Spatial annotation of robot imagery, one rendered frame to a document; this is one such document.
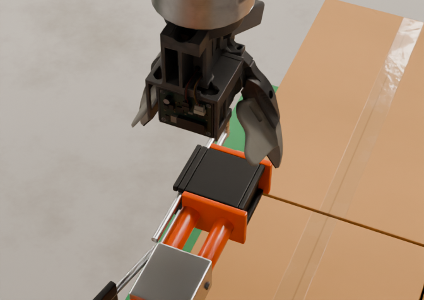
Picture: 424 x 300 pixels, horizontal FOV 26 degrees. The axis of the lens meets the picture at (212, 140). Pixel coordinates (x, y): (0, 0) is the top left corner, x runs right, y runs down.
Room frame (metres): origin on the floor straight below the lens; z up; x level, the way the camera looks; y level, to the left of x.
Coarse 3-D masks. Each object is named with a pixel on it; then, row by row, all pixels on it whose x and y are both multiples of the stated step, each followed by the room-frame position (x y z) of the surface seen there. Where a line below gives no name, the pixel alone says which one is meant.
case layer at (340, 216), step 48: (336, 0) 1.64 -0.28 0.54; (336, 48) 1.48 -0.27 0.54; (384, 48) 1.48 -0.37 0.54; (288, 96) 1.33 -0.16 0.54; (336, 96) 1.33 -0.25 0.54; (384, 96) 1.33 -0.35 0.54; (288, 144) 1.20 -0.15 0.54; (336, 144) 1.20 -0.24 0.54; (384, 144) 1.20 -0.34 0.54; (288, 192) 1.08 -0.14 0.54; (336, 192) 1.08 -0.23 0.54; (384, 192) 1.08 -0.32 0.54; (288, 240) 0.97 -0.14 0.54; (336, 240) 0.97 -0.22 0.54; (384, 240) 0.97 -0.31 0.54; (240, 288) 0.87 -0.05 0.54; (288, 288) 0.87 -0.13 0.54; (336, 288) 0.87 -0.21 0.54; (384, 288) 0.87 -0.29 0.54
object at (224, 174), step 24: (216, 168) 0.66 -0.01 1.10; (240, 168) 0.66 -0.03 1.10; (264, 168) 0.66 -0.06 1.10; (192, 192) 0.62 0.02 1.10; (216, 192) 0.62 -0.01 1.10; (240, 192) 0.62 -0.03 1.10; (264, 192) 0.66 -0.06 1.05; (216, 216) 0.60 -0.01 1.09; (240, 216) 0.59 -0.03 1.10; (240, 240) 0.59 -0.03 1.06
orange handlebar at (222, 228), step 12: (180, 216) 0.60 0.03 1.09; (192, 216) 0.60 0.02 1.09; (180, 228) 0.59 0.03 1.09; (192, 228) 0.59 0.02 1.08; (216, 228) 0.59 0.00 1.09; (228, 228) 0.59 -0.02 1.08; (168, 240) 0.57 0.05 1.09; (180, 240) 0.57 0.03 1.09; (216, 240) 0.57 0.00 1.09; (204, 252) 0.56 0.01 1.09; (216, 252) 0.56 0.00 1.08
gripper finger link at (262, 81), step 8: (248, 72) 0.62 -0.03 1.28; (256, 72) 0.62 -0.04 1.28; (248, 80) 0.62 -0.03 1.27; (256, 80) 0.62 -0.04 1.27; (264, 80) 0.62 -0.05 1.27; (248, 88) 0.62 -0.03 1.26; (256, 88) 0.61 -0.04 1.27; (264, 88) 0.61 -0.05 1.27; (272, 88) 0.62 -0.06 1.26; (248, 96) 0.62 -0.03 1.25; (256, 96) 0.61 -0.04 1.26; (264, 96) 0.61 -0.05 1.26; (272, 96) 0.62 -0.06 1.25; (264, 104) 0.61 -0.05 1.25; (272, 104) 0.61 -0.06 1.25; (264, 112) 0.61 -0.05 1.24; (272, 112) 0.61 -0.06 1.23; (272, 120) 0.61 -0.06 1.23
